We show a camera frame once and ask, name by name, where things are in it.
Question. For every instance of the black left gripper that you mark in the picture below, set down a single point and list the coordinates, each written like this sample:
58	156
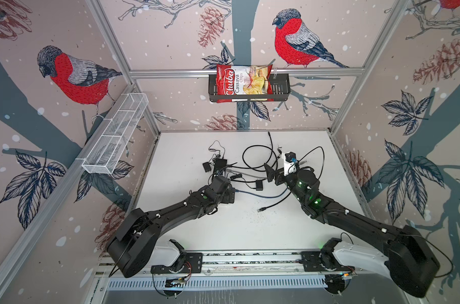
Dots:
229	195

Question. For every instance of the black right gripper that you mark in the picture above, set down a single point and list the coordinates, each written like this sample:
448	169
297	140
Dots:
279	176

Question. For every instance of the black network switch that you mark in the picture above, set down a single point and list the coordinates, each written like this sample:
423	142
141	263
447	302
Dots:
220	165

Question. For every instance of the small black adapter block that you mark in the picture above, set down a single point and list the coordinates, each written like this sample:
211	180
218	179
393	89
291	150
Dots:
259	185

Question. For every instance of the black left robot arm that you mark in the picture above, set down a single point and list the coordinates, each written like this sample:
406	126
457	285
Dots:
134	241

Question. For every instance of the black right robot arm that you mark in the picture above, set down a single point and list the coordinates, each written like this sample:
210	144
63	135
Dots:
399	254

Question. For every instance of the black power adapter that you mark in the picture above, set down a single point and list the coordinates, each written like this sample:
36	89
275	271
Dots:
207	167

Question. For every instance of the red cassava chips bag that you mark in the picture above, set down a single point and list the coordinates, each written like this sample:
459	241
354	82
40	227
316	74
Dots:
233	80

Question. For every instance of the aluminium front rail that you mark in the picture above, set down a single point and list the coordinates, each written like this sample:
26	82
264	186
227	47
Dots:
260	262

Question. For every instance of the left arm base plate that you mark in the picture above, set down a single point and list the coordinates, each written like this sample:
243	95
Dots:
186	263

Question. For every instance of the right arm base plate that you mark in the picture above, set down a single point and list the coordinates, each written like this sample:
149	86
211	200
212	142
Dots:
316	261

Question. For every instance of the black wire wall basket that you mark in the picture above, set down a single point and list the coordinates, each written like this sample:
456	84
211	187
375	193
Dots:
274	88

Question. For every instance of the white mesh wall shelf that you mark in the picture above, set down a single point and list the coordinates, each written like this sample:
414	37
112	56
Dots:
108	150

